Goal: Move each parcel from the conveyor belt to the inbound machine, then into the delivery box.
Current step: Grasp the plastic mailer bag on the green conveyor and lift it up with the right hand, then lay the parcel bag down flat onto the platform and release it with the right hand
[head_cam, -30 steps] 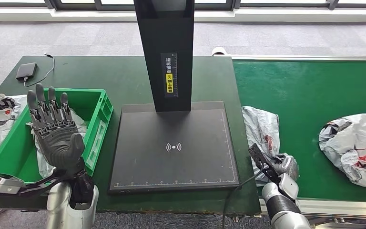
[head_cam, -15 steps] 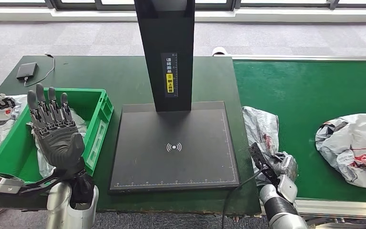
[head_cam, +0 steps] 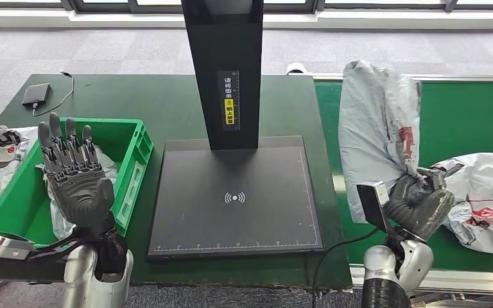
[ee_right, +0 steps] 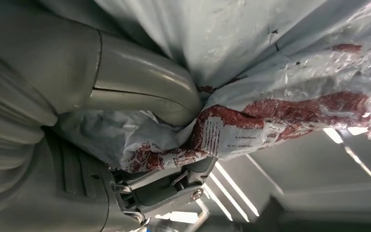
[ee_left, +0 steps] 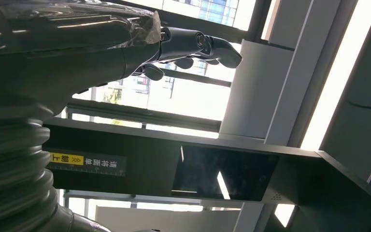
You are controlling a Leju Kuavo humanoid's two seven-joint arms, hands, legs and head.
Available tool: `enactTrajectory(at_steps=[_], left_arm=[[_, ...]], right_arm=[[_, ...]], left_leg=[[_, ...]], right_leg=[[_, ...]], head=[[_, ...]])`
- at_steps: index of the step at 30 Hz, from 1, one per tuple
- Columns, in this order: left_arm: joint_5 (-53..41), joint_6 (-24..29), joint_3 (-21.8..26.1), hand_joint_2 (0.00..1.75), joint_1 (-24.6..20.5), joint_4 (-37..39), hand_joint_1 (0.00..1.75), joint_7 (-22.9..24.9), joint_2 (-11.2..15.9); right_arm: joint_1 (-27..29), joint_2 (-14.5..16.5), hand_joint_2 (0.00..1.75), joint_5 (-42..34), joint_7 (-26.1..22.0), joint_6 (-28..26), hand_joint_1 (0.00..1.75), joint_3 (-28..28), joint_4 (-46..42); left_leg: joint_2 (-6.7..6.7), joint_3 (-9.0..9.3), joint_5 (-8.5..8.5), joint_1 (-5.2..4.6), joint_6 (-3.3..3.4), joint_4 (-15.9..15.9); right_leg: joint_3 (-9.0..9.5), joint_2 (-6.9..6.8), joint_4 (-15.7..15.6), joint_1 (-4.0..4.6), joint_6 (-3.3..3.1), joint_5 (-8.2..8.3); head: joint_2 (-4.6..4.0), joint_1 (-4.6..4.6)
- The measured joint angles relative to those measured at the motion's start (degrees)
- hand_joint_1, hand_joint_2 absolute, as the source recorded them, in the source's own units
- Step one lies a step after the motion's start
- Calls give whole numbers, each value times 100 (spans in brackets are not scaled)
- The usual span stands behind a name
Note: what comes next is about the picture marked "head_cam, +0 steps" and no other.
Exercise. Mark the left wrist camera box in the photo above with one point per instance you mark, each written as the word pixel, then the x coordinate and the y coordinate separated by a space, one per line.
pixel 4 246

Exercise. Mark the grey parcel bag red print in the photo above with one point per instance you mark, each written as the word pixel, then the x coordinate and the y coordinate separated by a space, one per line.
pixel 370 127

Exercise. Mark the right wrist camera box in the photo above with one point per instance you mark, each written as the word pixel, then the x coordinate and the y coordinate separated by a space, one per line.
pixel 374 208

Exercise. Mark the white parcel bag red logo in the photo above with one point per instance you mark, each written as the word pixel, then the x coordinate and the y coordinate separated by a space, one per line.
pixel 484 178

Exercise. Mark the yellow black instruction label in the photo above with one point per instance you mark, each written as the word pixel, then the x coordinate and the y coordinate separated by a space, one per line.
pixel 229 111

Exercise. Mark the green conveyor belt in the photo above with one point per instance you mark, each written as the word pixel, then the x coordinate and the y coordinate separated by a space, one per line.
pixel 463 114

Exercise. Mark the plain grey parcel bag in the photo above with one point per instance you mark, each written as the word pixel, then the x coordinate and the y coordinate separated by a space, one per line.
pixel 59 221

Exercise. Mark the black inbound scanner machine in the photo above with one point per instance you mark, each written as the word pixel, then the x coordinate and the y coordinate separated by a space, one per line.
pixel 238 225

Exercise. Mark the green plastic crate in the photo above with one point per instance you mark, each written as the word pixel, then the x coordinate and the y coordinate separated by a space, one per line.
pixel 17 200

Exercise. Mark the black power bank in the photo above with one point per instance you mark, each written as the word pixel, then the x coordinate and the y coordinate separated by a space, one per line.
pixel 36 94

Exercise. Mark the dark window frame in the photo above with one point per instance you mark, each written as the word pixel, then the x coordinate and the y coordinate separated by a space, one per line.
pixel 102 7

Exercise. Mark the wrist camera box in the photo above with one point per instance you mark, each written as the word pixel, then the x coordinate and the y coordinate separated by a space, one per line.
pixel 374 208
pixel 4 246

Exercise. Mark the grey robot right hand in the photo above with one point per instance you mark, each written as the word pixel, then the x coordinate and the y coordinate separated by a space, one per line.
pixel 425 212

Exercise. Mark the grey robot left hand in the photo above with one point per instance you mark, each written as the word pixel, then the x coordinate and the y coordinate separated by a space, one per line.
pixel 76 191

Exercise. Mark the dark green table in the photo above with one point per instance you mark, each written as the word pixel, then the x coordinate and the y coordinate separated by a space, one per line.
pixel 144 97

